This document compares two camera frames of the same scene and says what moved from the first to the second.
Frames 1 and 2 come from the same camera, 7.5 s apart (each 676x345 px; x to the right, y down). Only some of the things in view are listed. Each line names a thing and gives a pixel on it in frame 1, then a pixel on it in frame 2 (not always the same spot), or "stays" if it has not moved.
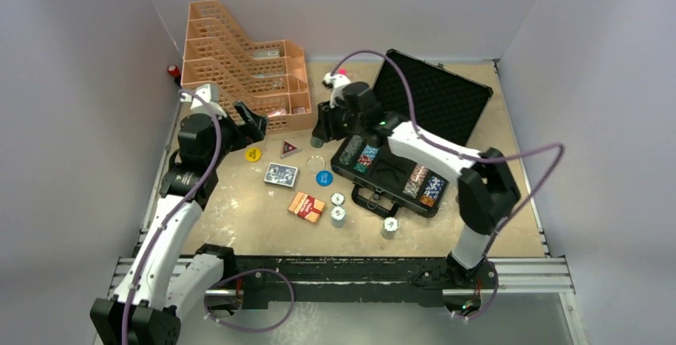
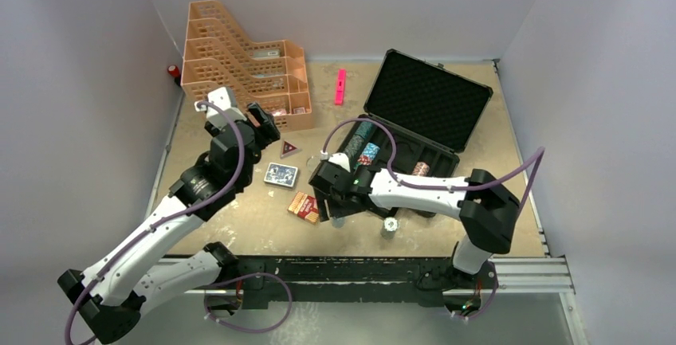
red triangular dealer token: x=288 y=149 stays
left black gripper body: x=233 y=137 → x=265 y=133
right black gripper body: x=339 y=123 → x=338 y=208
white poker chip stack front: x=390 y=226 stays
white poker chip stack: x=338 y=216 stays
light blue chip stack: x=367 y=155 stays
